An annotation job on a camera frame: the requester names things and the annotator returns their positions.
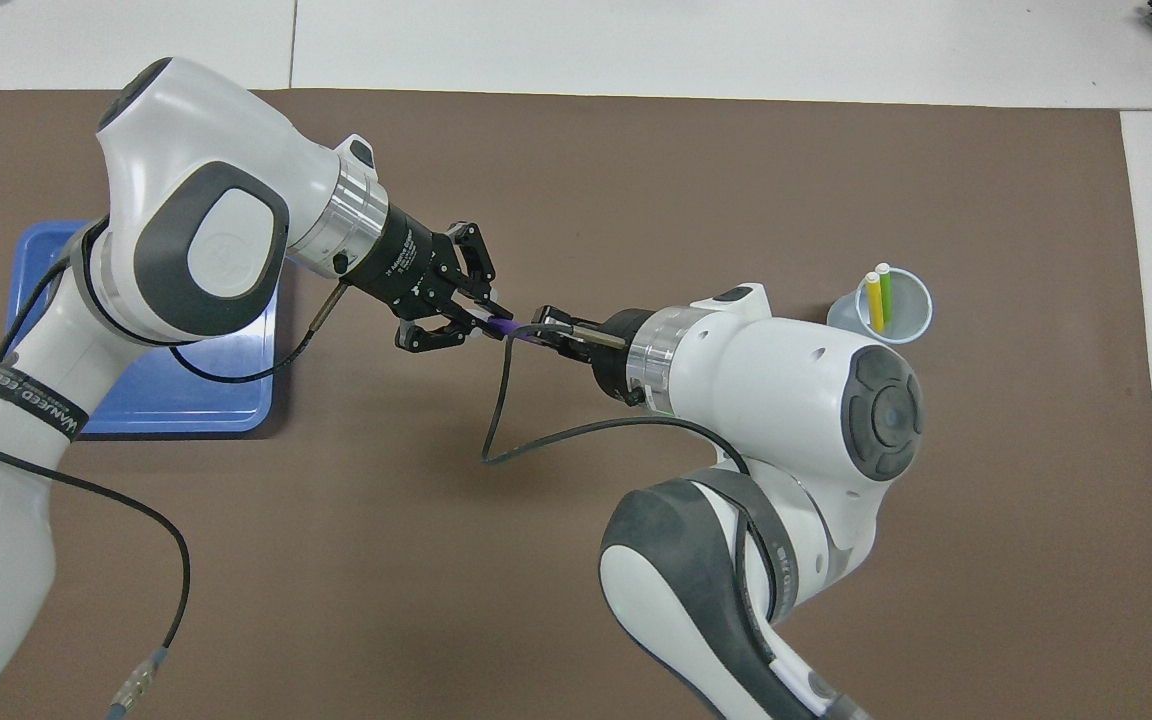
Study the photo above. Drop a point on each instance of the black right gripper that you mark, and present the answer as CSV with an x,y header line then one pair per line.
x,y
616,360

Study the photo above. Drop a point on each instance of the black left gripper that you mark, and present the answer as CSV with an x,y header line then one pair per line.
x,y
401,262

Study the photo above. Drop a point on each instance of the purple pen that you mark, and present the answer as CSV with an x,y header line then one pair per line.
x,y
504,326

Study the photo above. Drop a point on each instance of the yellow pen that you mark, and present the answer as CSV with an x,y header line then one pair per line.
x,y
875,305

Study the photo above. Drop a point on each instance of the green pen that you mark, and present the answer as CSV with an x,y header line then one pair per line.
x,y
885,295

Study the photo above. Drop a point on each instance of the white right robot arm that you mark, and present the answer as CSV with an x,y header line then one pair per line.
x,y
786,390

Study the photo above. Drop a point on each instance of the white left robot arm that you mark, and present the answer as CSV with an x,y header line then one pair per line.
x,y
186,130

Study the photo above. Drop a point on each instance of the brown table mat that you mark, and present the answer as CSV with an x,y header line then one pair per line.
x,y
576,150

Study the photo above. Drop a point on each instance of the blue plastic tray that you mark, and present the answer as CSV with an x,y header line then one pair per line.
x,y
206,400

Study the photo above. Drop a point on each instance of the translucent plastic cup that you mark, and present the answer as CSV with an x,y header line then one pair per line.
x,y
911,315

